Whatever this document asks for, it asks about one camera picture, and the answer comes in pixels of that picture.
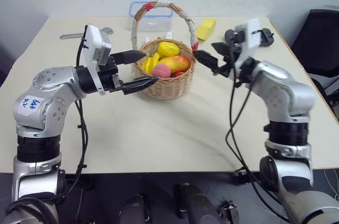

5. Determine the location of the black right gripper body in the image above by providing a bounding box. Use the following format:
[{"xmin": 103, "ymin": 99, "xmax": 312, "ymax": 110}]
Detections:
[{"xmin": 211, "ymin": 46, "xmax": 242, "ymax": 79}]

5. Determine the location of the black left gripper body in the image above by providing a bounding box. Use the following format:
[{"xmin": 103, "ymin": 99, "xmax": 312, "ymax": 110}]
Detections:
[{"xmin": 98, "ymin": 53, "xmax": 125, "ymax": 94}]

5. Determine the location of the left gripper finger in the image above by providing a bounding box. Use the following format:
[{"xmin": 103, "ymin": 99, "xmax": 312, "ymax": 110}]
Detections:
[
  {"xmin": 120, "ymin": 76, "xmax": 160, "ymax": 96},
  {"xmin": 110, "ymin": 50, "xmax": 147, "ymax": 66}
]

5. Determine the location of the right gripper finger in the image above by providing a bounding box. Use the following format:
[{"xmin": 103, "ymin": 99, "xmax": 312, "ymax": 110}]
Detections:
[
  {"xmin": 193, "ymin": 49, "xmax": 221, "ymax": 73},
  {"xmin": 211, "ymin": 41, "xmax": 231, "ymax": 57}
]

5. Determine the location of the yellow banana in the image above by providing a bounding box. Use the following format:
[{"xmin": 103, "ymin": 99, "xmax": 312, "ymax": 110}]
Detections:
[{"xmin": 140, "ymin": 52, "xmax": 161, "ymax": 75}]

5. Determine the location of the yellow sponge block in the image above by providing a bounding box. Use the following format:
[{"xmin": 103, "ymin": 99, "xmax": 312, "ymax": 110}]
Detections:
[{"xmin": 196, "ymin": 17, "xmax": 217, "ymax": 41}]

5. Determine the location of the pink peach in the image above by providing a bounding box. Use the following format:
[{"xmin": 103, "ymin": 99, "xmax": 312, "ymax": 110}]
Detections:
[{"xmin": 151, "ymin": 65, "xmax": 173, "ymax": 79}]

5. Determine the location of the yellow red mango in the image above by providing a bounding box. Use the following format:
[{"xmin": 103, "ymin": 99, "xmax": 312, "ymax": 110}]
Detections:
[{"xmin": 158, "ymin": 55, "xmax": 192, "ymax": 73}]

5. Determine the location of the yellow lemon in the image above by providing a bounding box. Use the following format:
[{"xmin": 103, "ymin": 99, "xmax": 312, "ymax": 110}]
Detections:
[{"xmin": 157, "ymin": 41, "xmax": 182, "ymax": 58}]

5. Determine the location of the clear blue-rimmed plastic container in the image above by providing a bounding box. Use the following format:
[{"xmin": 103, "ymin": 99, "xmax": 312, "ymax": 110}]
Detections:
[{"xmin": 129, "ymin": 1, "xmax": 174, "ymax": 32}]

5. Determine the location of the black device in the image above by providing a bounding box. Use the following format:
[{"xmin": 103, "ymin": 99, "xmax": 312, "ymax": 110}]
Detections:
[{"xmin": 224, "ymin": 28, "xmax": 275, "ymax": 48}]

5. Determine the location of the silver metal bar tool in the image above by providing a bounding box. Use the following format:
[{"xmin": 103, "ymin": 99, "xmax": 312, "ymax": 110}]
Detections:
[{"xmin": 59, "ymin": 26, "xmax": 114, "ymax": 40}]

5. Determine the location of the black chair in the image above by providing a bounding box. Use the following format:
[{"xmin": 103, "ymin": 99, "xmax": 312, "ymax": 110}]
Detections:
[{"xmin": 290, "ymin": 8, "xmax": 339, "ymax": 124}]

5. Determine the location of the small dark rounded shape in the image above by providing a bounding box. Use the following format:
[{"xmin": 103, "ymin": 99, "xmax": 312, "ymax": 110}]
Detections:
[{"xmin": 118, "ymin": 194, "xmax": 152, "ymax": 224}]

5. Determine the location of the large dark rounded shape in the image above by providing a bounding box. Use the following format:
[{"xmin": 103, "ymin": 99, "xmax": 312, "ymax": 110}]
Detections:
[{"xmin": 173, "ymin": 182, "xmax": 221, "ymax": 224}]

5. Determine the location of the dark boxy shape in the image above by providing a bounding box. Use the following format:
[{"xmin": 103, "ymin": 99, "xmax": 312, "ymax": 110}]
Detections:
[{"xmin": 219, "ymin": 200, "xmax": 240, "ymax": 224}]

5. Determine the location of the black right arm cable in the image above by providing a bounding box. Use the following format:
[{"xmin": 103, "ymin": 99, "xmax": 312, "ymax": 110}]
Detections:
[{"xmin": 224, "ymin": 30, "xmax": 293, "ymax": 224}]

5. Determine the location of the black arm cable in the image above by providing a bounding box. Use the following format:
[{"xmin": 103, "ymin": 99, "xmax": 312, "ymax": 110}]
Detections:
[
  {"xmin": 224, "ymin": 30, "xmax": 293, "ymax": 224},
  {"xmin": 57, "ymin": 25, "xmax": 90, "ymax": 205}
]

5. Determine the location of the wicker basket with handle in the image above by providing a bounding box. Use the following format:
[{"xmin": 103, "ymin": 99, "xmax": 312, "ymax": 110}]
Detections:
[{"xmin": 130, "ymin": 0, "xmax": 200, "ymax": 100}]

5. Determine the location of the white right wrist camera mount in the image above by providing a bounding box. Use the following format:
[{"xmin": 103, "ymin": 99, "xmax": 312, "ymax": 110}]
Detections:
[{"xmin": 234, "ymin": 17, "xmax": 262, "ymax": 70}]

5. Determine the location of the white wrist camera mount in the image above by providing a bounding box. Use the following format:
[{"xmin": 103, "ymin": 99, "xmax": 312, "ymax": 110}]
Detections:
[
  {"xmin": 83, "ymin": 24, "xmax": 112, "ymax": 96},
  {"xmin": 234, "ymin": 17, "xmax": 262, "ymax": 70}
]

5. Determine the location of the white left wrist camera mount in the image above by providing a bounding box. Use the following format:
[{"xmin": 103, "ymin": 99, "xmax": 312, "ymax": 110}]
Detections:
[{"xmin": 83, "ymin": 24, "xmax": 112, "ymax": 96}]

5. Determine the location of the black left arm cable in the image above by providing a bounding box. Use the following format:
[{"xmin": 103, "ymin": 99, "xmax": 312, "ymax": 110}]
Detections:
[{"xmin": 57, "ymin": 25, "xmax": 90, "ymax": 205}]

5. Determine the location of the white floor cable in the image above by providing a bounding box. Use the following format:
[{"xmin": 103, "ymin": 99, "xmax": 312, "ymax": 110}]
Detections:
[{"xmin": 322, "ymin": 168, "xmax": 339, "ymax": 198}]

